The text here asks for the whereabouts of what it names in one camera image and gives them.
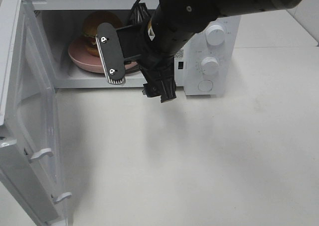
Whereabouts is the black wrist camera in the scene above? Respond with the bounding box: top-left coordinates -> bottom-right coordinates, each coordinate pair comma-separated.
95,22 -> 145,85

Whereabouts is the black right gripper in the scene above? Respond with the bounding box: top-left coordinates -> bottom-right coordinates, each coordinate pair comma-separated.
128,3 -> 176,103

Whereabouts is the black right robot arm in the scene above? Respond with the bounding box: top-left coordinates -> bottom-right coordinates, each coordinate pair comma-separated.
126,0 -> 302,102

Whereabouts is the black cable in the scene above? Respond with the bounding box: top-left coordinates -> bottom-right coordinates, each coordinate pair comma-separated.
127,0 -> 153,25

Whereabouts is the white microwave knob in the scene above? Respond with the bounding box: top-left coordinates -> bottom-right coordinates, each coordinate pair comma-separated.
205,24 -> 226,46
200,57 -> 219,75

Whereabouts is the white microwave oven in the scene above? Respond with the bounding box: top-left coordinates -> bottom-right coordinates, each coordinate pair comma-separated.
23,0 -> 240,95

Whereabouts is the round white door button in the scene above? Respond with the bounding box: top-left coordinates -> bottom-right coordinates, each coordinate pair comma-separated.
198,80 -> 213,92

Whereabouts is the pink plate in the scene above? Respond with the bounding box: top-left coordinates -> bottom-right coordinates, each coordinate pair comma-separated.
67,34 -> 142,74

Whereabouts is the burger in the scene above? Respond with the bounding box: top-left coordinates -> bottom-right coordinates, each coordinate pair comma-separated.
82,10 -> 123,57

